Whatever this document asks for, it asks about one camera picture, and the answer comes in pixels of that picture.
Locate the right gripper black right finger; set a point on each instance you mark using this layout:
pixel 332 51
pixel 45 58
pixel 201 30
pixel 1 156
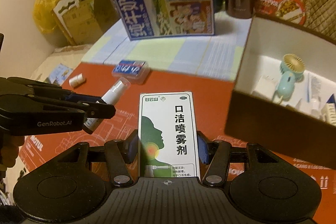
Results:
pixel 216 155

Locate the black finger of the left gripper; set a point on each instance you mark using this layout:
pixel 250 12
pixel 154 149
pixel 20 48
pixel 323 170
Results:
pixel 83 99
pixel 97 110

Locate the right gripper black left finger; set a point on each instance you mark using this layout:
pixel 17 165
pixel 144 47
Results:
pixel 119 153

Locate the small white pill bottle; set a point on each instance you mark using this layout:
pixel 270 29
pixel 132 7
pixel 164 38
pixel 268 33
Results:
pixel 77 80

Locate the small spray bottle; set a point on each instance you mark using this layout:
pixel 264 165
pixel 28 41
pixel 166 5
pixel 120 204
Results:
pixel 112 96

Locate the green white spray box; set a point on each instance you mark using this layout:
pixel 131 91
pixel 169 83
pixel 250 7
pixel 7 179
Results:
pixel 167 133

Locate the blue clear plastic case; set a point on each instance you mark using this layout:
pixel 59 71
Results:
pixel 135 72

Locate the white cube charger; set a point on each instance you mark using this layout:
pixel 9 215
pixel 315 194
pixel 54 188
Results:
pixel 265 88

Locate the teal handheld mini fan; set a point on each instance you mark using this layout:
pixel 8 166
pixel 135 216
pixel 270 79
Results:
pixel 292 68

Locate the white comb rack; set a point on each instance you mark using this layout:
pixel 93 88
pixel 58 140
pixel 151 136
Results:
pixel 329 114

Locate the white ointment tube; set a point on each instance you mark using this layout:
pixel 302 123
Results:
pixel 314 95

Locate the blue white medicine box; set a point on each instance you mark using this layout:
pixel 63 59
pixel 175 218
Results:
pixel 332 100

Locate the person left hand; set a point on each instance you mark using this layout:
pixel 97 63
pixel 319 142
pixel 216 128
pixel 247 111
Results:
pixel 10 149

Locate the red Motul cardboard sheet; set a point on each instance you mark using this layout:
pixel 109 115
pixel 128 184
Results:
pixel 261 187

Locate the yellow cardboard box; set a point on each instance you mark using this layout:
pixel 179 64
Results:
pixel 84 22

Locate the brown open storage box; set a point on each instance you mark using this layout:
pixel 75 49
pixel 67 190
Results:
pixel 287 128

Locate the yellow plastic bag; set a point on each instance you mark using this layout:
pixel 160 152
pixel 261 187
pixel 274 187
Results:
pixel 42 15

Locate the pastel checked tablecloth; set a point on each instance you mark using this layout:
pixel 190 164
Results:
pixel 215 56

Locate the red instant meal bowl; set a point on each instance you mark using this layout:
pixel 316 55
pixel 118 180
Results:
pixel 288 10

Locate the beige quilted chair cover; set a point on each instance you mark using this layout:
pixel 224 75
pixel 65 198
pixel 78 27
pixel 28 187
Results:
pixel 320 16

